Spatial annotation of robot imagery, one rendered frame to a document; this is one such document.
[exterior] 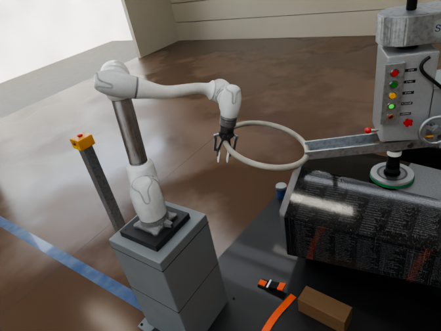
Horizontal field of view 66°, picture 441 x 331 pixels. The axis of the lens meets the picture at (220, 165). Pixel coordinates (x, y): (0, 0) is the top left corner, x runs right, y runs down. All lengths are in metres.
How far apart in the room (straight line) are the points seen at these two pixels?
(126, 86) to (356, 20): 7.02
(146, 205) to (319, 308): 1.21
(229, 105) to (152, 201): 0.62
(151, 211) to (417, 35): 1.43
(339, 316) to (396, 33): 1.54
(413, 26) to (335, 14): 6.71
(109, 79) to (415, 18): 1.27
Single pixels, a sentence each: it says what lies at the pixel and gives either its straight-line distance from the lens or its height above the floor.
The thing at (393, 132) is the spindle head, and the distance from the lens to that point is 1.82.
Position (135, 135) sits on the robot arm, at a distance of 1.85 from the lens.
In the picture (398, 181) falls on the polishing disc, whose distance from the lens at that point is 2.02.
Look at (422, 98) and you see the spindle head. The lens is 1.78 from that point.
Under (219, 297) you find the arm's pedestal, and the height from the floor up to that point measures 0.13.
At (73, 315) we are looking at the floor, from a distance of 2.91.
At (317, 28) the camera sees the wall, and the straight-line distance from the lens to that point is 8.51.
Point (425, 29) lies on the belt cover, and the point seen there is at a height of 1.63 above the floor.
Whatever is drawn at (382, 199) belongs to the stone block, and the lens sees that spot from 2.04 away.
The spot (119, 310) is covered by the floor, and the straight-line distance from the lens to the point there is 2.75.
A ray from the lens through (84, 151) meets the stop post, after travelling 2.66.
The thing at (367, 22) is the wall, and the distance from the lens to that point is 8.19.
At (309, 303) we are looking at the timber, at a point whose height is 0.13.
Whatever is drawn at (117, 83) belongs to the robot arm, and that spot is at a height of 1.63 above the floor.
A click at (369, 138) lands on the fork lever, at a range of 2.00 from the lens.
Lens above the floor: 2.03
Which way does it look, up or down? 32 degrees down
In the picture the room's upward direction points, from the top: 11 degrees counter-clockwise
